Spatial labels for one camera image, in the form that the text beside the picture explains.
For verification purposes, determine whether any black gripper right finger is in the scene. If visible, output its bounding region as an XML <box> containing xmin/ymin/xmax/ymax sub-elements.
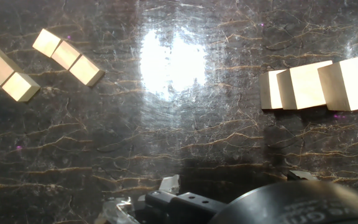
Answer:
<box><xmin>287</xmin><ymin>170</ymin><xmax>319</xmax><ymax>182</ymax></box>

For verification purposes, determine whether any dark marble pattern mat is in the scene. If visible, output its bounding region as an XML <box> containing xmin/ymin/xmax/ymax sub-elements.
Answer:
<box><xmin>0</xmin><ymin>0</ymin><xmax>358</xmax><ymax>224</ymax></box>

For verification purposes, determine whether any large wooden cube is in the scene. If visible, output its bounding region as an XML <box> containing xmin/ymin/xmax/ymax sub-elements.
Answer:
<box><xmin>317</xmin><ymin>52</ymin><xmax>358</xmax><ymax>112</ymax></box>
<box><xmin>259</xmin><ymin>68</ymin><xmax>287</xmax><ymax>110</ymax></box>
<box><xmin>276</xmin><ymin>60</ymin><xmax>334</xmax><ymax>111</ymax></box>

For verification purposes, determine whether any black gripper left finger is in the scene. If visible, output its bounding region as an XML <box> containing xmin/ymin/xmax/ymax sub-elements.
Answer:
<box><xmin>135</xmin><ymin>174</ymin><xmax>227</xmax><ymax>224</ymax></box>

